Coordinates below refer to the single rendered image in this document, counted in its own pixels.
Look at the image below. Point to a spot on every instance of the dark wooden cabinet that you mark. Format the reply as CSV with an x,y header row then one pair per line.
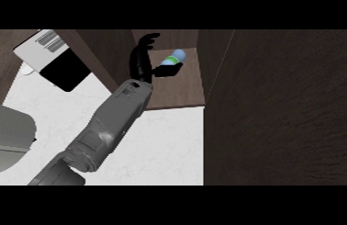
x,y
180,84

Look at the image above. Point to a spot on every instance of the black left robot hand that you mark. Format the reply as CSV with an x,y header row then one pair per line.
x,y
140,61

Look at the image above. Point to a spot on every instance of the blue water bottle green label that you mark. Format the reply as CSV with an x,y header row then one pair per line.
x,y
174,58

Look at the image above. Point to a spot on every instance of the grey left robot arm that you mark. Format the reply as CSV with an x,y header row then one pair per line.
x,y
112,121

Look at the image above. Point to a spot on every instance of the white and black appliance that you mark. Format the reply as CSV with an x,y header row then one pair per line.
x,y
58,65

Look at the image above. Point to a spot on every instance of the dark wooden cabinet door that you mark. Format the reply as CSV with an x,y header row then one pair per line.
x,y
279,112

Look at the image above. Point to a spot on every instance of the grey rounded object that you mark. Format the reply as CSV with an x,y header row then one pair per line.
x,y
13,137

